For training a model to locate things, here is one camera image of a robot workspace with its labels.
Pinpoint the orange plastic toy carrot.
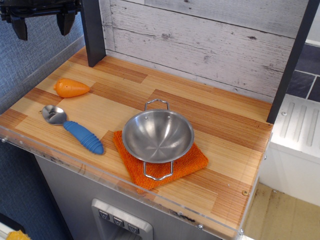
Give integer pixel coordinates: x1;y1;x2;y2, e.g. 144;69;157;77
53;78;90;98

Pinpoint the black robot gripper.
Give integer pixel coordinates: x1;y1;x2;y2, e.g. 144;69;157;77
0;0;82;41

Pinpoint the dark grey post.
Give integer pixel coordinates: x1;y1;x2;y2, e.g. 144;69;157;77
266;0;320;124
81;0;106;67

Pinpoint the white ribbed sink unit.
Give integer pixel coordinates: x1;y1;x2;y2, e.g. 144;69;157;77
259;94;320;205

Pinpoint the dark grey right post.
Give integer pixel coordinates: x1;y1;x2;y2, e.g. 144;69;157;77
266;0;320;124

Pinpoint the blue handled metal spoon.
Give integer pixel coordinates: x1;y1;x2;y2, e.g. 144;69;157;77
41;105;104;155

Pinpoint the grey cabinet control panel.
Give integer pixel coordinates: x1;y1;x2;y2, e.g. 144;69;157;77
91;198;154;240

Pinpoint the dark grey left post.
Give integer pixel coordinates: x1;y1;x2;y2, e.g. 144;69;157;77
81;0;106;67

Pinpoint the orange knitted cloth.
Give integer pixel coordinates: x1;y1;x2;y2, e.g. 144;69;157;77
113;131;209;194

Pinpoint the steel bowl with wire handles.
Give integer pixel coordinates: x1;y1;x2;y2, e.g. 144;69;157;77
121;98;195;181

